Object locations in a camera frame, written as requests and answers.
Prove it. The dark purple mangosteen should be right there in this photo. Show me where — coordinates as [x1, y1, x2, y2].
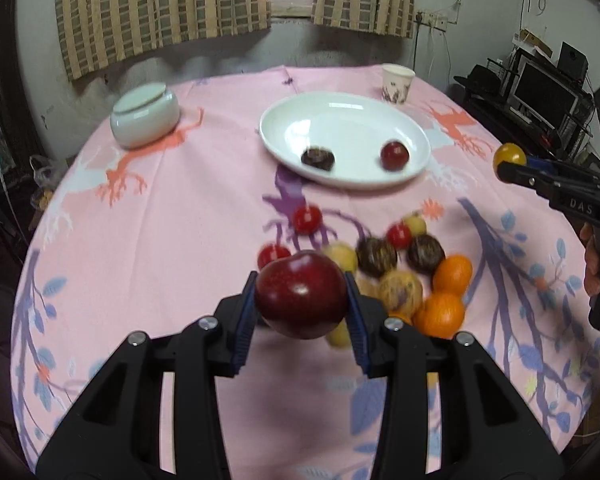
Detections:
[406, 234, 445, 276]

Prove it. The orange tangerine front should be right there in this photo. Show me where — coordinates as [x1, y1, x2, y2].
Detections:
[412, 292, 465, 339]

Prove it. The yellowish round fruit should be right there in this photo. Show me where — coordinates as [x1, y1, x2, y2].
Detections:
[321, 242, 358, 274]

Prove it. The patterned paper cup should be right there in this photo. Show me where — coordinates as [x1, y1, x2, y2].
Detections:
[381, 63, 415, 105]

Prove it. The left striped curtain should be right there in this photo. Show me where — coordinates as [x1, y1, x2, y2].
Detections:
[55, 0, 271, 81]

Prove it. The large dark red plum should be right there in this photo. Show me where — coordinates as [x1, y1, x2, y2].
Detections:
[254, 250, 348, 339]

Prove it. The computer monitor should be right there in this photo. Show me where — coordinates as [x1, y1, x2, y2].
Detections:
[509, 58, 579, 130]

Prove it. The small dark red plum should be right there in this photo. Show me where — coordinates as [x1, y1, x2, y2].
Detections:
[380, 140, 411, 171]

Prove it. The white lidded ceramic jar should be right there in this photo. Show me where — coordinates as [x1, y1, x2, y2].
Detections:
[109, 82, 181, 150]

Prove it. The person right hand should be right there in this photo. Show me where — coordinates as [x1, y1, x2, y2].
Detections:
[580, 223, 600, 297]

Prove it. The small yellow tomato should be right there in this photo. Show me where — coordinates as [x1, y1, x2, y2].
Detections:
[492, 143, 527, 172]

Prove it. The orange tangerine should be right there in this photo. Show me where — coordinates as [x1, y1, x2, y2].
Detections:
[412, 292, 465, 339]
[431, 255, 474, 297]

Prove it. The white oval plate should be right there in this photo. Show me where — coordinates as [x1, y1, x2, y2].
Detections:
[259, 91, 432, 191]

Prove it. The red cherry tomato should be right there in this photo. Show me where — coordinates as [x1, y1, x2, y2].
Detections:
[257, 243, 291, 270]
[291, 204, 323, 236]
[386, 222, 413, 252]

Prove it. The pink patterned tablecloth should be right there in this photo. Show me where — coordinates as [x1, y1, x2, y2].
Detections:
[12, 66, 600, 464]

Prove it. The large yellow passion fruit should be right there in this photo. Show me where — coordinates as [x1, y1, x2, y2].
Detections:
[325, 321, 351, 349]

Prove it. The dark wrinkled passion fruit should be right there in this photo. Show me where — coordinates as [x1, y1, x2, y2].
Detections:
[355, 236, 398, 280]

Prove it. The black hat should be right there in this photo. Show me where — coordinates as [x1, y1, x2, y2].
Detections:
[454, 64, 502, 96]

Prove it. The wall power strip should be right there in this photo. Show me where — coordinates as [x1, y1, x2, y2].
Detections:
[415, 11, 449, 32]

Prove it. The small longan with stem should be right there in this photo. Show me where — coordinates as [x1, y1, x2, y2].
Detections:
[401, 212, 427, 237]

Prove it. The speckled tan passion fruit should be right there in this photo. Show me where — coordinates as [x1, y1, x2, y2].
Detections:
[377, 270, 424, 318]

